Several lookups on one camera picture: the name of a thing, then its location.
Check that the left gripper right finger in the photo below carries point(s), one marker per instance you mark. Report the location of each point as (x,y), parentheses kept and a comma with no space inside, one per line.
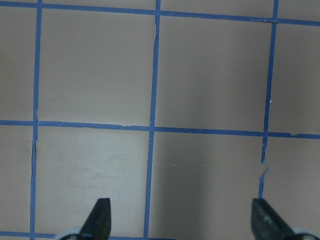
(266,223)

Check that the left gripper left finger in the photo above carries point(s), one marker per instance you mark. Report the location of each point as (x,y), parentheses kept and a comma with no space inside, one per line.
(98,224)

